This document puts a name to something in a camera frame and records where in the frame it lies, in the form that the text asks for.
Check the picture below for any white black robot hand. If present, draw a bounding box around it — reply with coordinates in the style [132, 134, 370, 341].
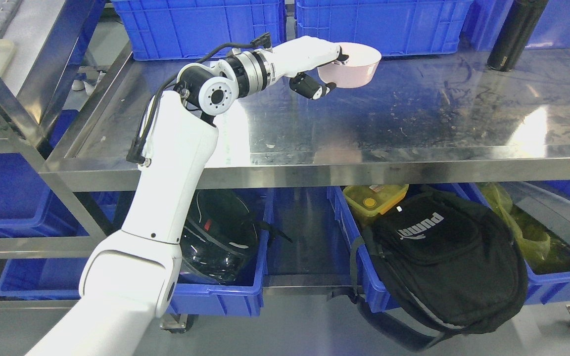
[258, 36, 350, 100]

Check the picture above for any pink plastic bowl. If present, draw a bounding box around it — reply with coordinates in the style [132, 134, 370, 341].
[317, 42, 382, 89]

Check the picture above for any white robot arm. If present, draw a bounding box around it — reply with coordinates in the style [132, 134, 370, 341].
[28, 60, 238, 356]

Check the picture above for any blue crate top middle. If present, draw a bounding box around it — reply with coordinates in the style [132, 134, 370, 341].
[295, 0, 473, 57]

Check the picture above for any blue crate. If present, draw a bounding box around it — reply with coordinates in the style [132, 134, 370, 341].
[462, 0, 570, 51]
[0, 110, 80, 240]
[112, 0, 286, 61]
[295, 0, 473, 57]

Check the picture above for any steel shelf rack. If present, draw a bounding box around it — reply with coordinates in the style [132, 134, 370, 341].
[0, 0, 140, 312]

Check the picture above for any blue crate top left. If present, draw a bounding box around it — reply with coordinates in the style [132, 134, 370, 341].
[112, 0, 286, 61]

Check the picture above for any yellow food container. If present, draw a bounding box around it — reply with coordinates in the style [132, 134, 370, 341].
[342, 184, 409, 224]

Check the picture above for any black motorcycle helmet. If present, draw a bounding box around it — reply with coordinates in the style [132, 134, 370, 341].
[180, 189, 260, 285]

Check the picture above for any blue bin holding helmet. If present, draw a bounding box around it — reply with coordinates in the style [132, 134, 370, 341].
[167, 189, 276, 317]

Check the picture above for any blue bin under backpack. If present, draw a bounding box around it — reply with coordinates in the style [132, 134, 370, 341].
[327, 183, 486, 313]

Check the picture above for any black thermos bottle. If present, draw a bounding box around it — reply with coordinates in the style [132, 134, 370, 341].
[486, 0, 548, 72]

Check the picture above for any black Puma backpack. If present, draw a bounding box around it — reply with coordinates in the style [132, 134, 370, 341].
[347, 189, 528, 352]

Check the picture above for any blue crate top right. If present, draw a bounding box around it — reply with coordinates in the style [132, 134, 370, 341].
[462, 0, 570, 51]

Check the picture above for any green plastic bag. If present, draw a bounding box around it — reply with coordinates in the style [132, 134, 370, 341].
[477, 182, 551, 267]

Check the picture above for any blue crate left lower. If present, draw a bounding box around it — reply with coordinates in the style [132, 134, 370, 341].
[0, 110, 80, 240]

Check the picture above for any stainless steel table frame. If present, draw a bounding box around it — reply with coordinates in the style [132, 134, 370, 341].
[38, 42, 570, 193]

